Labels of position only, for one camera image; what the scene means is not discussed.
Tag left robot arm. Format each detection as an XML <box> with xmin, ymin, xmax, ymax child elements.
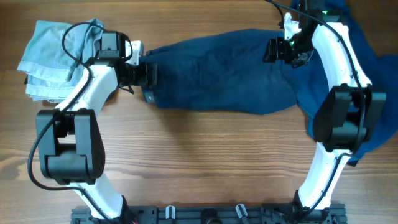
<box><xmin>28</xmin><ymin>32</ymin><xmax>157</xmax><ymax>223</ymax></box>

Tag light blue folded jeans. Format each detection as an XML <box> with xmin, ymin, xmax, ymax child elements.
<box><xmin>17</xmin><ymin>19</ymin><xmax>104</xmax><ymax>103</ymax></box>

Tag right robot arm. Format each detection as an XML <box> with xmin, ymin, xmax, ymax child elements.
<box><xmin>263</xmin><ymin>1</ymin><xmax>386</xmax><ymax>223</ymax></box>

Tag dark navy blue shorts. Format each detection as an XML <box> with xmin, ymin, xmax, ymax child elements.
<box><xmin>142</xmin><ymin>29</ymin><xmax>313</xmax><ymax>114</ymax></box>

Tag blue t-shirt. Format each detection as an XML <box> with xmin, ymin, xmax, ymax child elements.
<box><xmin>281</xmin><ymin>0</ymin><xmax>397</xmax><ymax>167</ymax></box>

